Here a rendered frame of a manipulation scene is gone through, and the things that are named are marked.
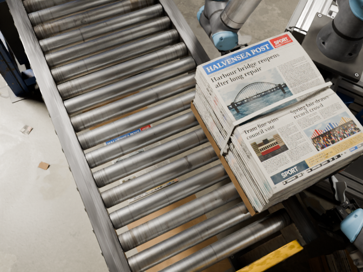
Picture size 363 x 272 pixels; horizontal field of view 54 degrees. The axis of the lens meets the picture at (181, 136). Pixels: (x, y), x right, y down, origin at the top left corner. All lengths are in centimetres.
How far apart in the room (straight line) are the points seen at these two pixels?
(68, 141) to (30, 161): 93
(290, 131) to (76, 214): 125
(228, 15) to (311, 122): 40
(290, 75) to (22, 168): 146
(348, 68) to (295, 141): 54
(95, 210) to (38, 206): 93
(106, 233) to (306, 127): 58
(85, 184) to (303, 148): 59
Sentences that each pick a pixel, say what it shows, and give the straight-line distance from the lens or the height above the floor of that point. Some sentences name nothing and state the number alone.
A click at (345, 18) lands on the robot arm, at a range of 125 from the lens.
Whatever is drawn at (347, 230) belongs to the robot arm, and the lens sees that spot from 97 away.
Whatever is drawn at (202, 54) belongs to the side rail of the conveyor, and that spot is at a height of 80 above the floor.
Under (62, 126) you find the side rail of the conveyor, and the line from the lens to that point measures 111.
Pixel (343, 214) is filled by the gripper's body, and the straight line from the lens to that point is 105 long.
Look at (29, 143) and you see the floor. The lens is 204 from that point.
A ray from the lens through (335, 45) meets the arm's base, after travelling 131.
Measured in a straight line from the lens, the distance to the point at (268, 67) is 95.
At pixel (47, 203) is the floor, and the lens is 190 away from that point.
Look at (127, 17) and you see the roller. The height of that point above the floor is 80.
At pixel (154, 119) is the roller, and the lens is 110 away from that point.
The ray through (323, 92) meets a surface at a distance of 97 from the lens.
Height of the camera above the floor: 176
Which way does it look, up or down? 65 degrees down
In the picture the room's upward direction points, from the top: 9 degrees clockwise
